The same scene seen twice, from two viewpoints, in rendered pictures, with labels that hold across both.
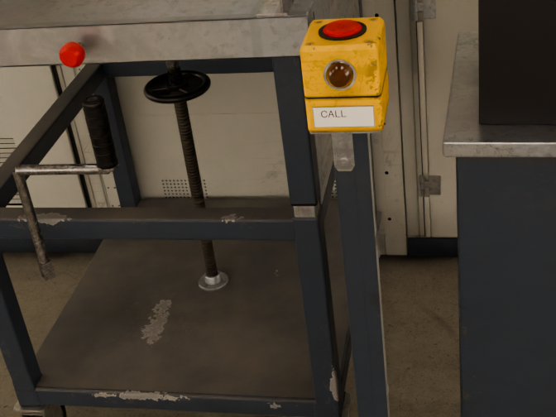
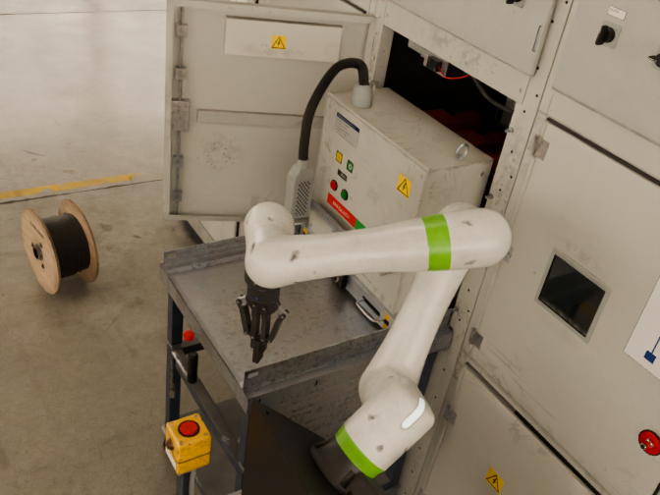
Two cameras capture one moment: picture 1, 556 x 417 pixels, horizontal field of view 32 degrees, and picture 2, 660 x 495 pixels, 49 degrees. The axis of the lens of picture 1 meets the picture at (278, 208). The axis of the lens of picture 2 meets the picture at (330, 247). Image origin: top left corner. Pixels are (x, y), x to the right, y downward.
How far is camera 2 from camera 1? 137 cm
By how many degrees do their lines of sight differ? 32
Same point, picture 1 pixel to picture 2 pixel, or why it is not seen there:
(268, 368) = not seen: outside the picture
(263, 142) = not seen: hidden behind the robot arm
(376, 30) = (194, 440)
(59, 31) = (195, 321)
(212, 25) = (227, 369)
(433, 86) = (441, 455)
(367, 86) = (176, 456)
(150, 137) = not seen: hidden behind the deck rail
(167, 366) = (213, 466)
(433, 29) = (450, 429)
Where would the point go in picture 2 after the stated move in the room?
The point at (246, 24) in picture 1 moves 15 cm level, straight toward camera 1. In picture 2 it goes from (234, 381) to (187, 408)
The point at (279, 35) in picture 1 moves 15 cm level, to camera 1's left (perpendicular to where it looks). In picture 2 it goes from (241, 396) to (204, 363)
